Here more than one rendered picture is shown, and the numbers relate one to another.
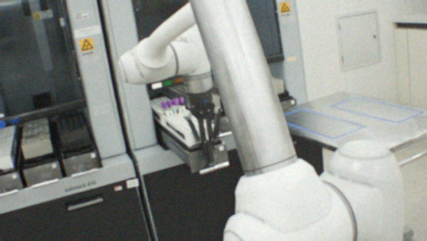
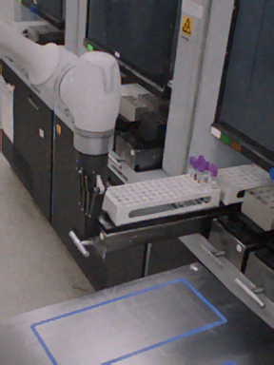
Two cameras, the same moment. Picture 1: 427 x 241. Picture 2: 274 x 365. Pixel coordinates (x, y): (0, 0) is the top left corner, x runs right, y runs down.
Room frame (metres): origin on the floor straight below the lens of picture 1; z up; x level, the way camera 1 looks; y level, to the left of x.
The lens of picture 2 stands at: (1.29, -1.16, 1.55)
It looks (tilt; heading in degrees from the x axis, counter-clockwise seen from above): 30 degrees down; 84
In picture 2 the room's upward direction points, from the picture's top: 4 degrees clockwise
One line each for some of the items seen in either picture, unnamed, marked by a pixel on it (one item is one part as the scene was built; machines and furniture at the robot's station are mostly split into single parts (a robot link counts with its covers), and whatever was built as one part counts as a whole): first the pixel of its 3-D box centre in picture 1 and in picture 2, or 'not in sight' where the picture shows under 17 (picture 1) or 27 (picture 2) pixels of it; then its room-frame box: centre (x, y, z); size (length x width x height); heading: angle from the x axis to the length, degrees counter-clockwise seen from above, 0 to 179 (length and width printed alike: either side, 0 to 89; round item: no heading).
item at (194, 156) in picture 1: (178, 133); (203, 209); (1.71, 0.15, 0.78); 0.73 x 0.14 x 0.09; 20
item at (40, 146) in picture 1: (37, 148); (129, 109); (1.57, 0.69, 0.85); 0.12 x 0.02 x 0.06; 111
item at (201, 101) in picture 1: (201, 104); (91, 166); (1.40, 0.04, 0.96); 0.08 x 0.07 x 0.09; 110
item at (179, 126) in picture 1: (187, 127); (161, 200); (1.59, 0.11, 0.83); 0.30 x 0.10 x 0.06; 20
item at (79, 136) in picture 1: (75, 138); (150, 126); (1.63, 0.55, 0.85); 0.12 x 0.02 x 0.06; 110
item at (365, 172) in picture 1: (362, 194); not in sight; (0.80, -0.27, 0.87); 0.18 x 0.16 x 0.22; 115
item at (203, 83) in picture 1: (197, 82); (93, 137); (1.40, 0.04, 1.03); 0.09 x 0.09 x 0.06
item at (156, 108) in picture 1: (164, 111); (261, 182); (1.88, 0.21, 0.83); 0.30 x 0.10 x 0.06; 20
